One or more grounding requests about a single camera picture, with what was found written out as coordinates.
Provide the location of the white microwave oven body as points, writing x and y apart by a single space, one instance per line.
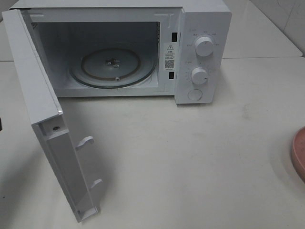
68 27

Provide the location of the white warning label sticker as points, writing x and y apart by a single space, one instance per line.
169 55

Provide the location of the white microwave knob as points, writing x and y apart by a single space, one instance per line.
204 45
199 76

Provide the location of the pink round plate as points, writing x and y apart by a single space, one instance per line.
298 153

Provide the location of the white microwave door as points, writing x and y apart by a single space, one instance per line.
46 115

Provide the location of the glass microwave turntable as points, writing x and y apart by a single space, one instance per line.
115 65

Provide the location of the round white door button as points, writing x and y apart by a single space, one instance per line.
195 95

